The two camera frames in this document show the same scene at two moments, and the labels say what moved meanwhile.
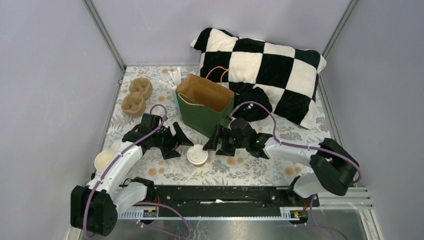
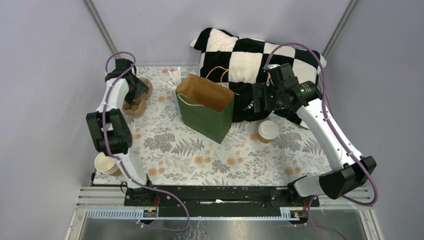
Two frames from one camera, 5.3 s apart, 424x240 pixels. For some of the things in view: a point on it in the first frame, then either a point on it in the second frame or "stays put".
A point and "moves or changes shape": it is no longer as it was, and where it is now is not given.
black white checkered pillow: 289,75 stays put
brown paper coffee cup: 199,165 moves or changes shape
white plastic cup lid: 196,154 to 268,129
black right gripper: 225,150 to 261,89
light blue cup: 176,107 stays put
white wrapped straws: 176,78 stays put
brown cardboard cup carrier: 134,105 stays put
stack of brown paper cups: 103,159 stays put
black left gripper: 169,150 to 141,88
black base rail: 220,197 stays put
